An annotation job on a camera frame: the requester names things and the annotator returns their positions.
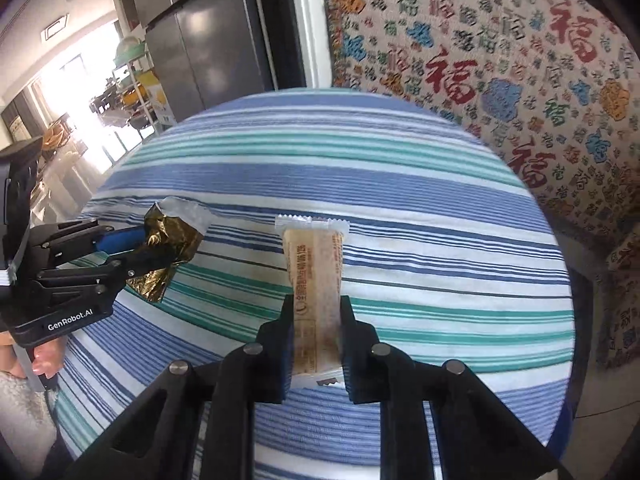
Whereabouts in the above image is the striped blue tablecloth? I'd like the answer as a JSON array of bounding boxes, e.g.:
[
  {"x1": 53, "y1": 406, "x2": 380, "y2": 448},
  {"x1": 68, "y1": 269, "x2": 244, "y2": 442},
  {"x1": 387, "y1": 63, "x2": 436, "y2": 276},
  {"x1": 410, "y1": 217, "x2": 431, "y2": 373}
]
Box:
[{"x1": 55, "y1": 89, "x2": 575, "y2": 479}]

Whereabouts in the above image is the grey refrigerator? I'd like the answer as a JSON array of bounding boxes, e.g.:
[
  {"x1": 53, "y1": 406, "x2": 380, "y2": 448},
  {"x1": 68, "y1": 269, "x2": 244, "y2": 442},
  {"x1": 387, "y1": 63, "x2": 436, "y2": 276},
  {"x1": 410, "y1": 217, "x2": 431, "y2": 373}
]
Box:
[{"x1": 134, "y1": 0, "x2": 273, "y2": 122}]

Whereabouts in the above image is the gold foil wrapper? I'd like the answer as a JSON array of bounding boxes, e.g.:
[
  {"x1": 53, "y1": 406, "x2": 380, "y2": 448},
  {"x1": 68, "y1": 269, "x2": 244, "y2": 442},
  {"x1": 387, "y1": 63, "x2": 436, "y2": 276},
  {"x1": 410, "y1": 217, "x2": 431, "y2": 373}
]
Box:
[{"x1": 127, "y1": 196, "x2": 214, "y2": 302}]

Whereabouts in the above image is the person's left hand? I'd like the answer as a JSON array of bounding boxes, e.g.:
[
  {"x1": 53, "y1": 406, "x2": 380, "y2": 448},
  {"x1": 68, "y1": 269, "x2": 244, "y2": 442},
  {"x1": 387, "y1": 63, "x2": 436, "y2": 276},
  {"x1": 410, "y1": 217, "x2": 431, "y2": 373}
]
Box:
[{"x1": 0, "y1": 332, "x2": 67, "y2": 379}]

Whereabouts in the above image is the patterned fu character cloth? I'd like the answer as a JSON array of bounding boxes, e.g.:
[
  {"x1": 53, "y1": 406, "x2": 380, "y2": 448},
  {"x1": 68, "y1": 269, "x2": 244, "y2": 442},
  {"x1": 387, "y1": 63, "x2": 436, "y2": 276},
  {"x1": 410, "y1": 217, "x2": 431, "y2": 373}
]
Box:
[{"x1": 326, "y1": 0, "x2": 639, "y2": 375}]

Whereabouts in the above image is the yellow cardboard box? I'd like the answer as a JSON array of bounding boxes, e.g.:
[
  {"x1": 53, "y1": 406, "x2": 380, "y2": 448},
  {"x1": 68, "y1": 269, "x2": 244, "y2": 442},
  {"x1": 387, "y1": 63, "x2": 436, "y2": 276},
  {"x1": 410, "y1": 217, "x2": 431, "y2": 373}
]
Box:
[{"x1": 138, "y1": 70, "x2": 176, "y2": 127}]

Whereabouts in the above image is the white storage rack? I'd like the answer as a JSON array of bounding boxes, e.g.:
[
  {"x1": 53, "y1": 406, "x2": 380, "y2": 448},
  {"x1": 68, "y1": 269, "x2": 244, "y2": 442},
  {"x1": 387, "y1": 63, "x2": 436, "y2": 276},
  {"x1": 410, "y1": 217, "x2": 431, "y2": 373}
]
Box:
[{"x1": 112, "y1": 36, "x2": 157, "y2": 138}]

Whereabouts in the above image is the beige snack bar wrapper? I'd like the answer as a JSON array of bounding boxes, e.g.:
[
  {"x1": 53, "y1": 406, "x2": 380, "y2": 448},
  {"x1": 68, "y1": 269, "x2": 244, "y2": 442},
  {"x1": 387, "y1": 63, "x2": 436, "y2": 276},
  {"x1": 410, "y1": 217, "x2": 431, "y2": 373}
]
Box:
[{"x1": 274, "y1": 216, "x2": 349, "y2": 389}]

